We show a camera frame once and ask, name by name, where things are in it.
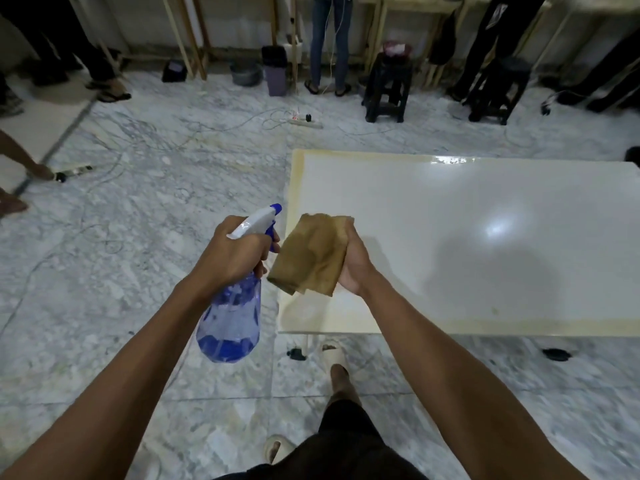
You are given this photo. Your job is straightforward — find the person's left hand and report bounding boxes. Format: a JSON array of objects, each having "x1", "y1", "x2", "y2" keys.
[{"x1": 192, "y1": 214, "x2": 282, "y2": 298}]

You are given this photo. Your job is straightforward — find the person's right hand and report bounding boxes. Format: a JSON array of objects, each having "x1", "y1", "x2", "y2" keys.
[{"x1": 337, "y1": 217, "x2": 376, "y2": 298}]

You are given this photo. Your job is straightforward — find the brown cleaning cloth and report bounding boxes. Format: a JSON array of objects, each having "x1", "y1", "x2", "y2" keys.
[{"x1": 266, "y1": 212, "x2": 355, "y2": 297}]

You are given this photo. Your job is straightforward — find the blue spray bottle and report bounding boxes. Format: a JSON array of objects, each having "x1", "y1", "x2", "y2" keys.
[{"x1": 195, "y1": 203, "x2": 283, "y2": 365}]

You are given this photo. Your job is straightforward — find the person's left forearm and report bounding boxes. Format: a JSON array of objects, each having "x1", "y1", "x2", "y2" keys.
[{"x1": 0, "y1": 277, "x2": 213, "y2": 480}]

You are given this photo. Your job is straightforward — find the person's right forearm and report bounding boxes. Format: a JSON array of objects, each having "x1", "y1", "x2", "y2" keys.
[{"x1": 357, "y1": 267, "x2": 589, "y2": 480}]

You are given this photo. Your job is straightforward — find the white glossy table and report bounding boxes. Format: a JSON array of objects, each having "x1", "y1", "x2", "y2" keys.
[{"x1": 277, "y1": 148, "x2": 640, "y2": 338}]

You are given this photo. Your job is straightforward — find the person's right leg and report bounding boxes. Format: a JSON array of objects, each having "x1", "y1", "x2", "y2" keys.
[{"x1": 329, "y1": 363, "x2": 363, "y2": 411}]

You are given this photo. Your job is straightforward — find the person's black shorts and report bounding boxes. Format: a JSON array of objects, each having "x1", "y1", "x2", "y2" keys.
[{"x1": 215, "y1": 398, "x2": 429, "y2": 480}]

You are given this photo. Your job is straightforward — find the beige slipper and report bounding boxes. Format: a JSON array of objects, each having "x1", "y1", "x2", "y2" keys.
[
  {"x1": 319, "y1": 339, "x2": 349, "y2": 381},
  {"x1": 263, "y1": 434, "x2": 299, "y2": 465}
]

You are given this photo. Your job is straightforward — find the white power strip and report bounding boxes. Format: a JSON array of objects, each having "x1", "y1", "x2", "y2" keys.
[
  {"x1": 288, "y1": 113, "x2": 324, "y2": 131},
  {"x1": 53, "y1": 163, "x2": 94, "y2": 184}
]

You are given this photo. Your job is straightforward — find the purple trash bin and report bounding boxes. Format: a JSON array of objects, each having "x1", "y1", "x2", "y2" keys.
[{"x1": 261, "y1": 44, "x2": 289, "y2": 97}]

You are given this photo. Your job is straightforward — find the grey round basin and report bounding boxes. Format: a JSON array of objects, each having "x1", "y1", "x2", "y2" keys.
[{"x1": 229, "y1": 62, "x2": 263, "y2": 87}]

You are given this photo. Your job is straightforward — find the small black box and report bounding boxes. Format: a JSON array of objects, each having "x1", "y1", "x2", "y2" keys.
[{"x1": 161, "y1": 59, "x2": 189, "y2": 83}]

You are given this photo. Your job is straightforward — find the black plastic stool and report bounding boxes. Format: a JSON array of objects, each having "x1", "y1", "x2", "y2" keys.
[
  {"x1": 362, "y1": 52, "x2": 415, "y2": 124},
  {"x1": 467, "y1": 56, "x2": 532, "y2": 127}
]

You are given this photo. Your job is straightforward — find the black hanging bag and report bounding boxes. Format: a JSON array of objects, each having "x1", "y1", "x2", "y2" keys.
[{"x1": 429, "y1": 9, "x2": 457, "y2": 65}]

